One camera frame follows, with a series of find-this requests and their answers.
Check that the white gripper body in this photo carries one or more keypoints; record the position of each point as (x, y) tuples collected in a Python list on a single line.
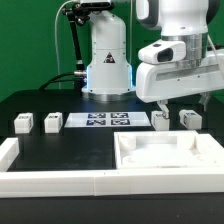
[(166, 81)]

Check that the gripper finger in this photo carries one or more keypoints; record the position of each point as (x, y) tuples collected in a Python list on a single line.
[(205, 97), (163, 109)]

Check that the white square table top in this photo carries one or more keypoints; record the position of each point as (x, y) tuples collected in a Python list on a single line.
[(166, 149)]

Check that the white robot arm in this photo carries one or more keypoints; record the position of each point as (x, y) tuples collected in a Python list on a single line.
[(176, 65)]

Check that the white marker sheet with tags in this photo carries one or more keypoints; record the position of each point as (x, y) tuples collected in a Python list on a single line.
[(107, 119)]

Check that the white U-shaped obstacle fence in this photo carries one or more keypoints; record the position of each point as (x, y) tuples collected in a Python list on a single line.
[(103, 182)]

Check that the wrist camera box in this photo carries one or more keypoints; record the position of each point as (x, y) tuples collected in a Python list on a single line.
[(163, 52)]

